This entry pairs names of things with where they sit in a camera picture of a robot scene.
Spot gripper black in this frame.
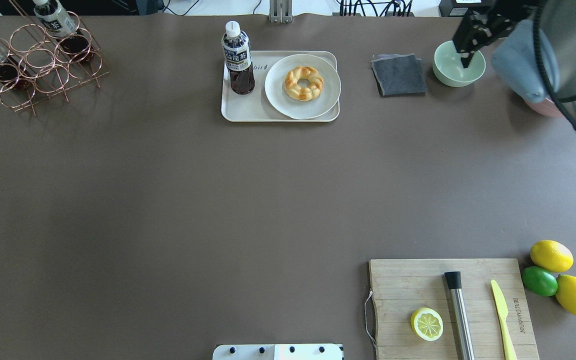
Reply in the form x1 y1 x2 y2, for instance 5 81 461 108
452 13 499 69

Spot tea bottle white cap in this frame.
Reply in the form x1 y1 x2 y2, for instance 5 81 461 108
221 20 256 96

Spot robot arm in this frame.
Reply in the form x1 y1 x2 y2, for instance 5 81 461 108
448 0 576 132

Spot beige serving tray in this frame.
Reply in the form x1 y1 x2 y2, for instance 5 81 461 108
221 50 340 122

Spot tea bottle in rack rear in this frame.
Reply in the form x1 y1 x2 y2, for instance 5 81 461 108
33 0 94 63

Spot green ceramic bowl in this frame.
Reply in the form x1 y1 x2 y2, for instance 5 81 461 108
432 40 486 88

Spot dark grey cloth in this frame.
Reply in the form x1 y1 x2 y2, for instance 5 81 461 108
370 54 428 97

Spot pink bowl with ice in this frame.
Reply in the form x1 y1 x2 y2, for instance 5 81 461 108
524 97 564 117

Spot white round plate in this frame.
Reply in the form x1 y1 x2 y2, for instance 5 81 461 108
263 54 341 120

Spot whole lemon far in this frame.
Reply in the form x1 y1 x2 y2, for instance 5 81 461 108
529 239 574 272

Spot steel muddler black tip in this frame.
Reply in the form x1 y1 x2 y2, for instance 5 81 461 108
444 271 476 360

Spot green lime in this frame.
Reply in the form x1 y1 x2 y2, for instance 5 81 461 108
521 266 559 297

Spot wooden cutting board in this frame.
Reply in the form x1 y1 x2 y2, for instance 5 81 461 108
369 259 540 360

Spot half lemon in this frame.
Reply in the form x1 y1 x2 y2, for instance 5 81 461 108
410 307 444 342

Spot yellow plastic knife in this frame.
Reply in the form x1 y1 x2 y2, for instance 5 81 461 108
490 279 518 360

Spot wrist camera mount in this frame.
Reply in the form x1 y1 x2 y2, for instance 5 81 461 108
462 0 539 38

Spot twisted ring pastry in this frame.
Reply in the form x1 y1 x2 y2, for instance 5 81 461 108
283 66 324 101

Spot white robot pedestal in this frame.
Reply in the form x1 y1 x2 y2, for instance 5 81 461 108
212 342 345 360

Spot copper wire bottle rack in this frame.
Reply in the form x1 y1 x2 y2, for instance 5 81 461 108
0 0 110 112

